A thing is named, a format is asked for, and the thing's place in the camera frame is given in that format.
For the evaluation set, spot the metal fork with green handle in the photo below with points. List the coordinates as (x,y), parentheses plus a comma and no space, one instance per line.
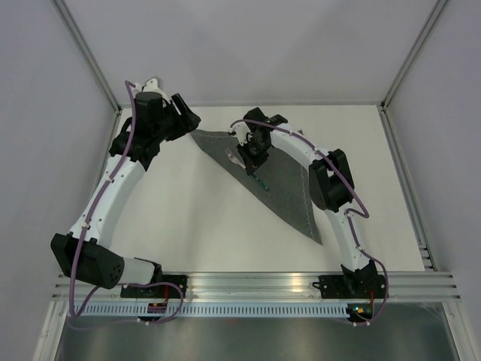
(238,162)

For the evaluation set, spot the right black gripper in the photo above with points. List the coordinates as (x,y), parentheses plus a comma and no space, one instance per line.
(252,164)

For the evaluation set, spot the white slotted cable duct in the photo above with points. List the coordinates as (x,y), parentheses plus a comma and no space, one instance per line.
(217,309)

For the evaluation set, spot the aluminium frame post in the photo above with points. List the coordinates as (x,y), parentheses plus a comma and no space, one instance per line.
(81,44)
(421,40)

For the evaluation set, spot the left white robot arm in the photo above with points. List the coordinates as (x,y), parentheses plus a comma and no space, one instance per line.
(84,253)

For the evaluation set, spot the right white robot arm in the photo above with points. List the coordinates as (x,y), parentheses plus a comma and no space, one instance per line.
(331,189)

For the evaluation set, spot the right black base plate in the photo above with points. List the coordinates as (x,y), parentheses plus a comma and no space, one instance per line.
(351,286)

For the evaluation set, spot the right aluminium frame post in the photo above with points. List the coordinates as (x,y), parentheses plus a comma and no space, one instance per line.
(421,40)

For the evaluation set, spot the left aluminium frame post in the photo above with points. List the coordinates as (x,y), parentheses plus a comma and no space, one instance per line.
(81,44)

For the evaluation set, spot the aluminium mounting rail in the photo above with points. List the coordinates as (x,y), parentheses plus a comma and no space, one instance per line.
(298,287)

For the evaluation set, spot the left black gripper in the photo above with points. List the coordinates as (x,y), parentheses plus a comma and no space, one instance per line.
(188,121)

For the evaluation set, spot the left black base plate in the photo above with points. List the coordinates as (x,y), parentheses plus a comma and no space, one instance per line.
(172,287)

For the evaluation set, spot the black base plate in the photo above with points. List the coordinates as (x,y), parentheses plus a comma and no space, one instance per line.
(172,287)
(351,286)

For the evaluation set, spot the grey cloth napkin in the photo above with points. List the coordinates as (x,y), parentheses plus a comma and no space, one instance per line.
(288,196)

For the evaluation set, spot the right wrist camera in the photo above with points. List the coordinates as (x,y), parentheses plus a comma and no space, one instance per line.
(241,131)

